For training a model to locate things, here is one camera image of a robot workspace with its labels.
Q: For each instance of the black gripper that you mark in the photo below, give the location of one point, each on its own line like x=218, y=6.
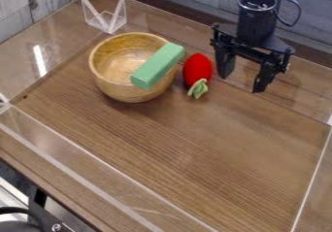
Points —
x=254, y=42

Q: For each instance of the green rectangular block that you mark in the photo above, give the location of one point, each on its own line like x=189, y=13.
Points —
x=157, y=65

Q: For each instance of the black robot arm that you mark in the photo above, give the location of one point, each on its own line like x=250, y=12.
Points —
x=254, y=42

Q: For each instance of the brown wooden bowl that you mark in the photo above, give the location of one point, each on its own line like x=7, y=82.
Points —
x=117, y=57

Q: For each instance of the red toy strawberry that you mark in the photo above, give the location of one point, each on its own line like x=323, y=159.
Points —
x=198, y=70

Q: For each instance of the clear acrylic stand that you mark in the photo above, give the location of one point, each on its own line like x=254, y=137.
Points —
x=106, y=21

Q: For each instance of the black metal clamp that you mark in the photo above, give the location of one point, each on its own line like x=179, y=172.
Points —
x=49, y=222

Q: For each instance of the clear acrylic tray wall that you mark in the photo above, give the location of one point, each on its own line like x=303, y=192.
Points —
x=109, y=199

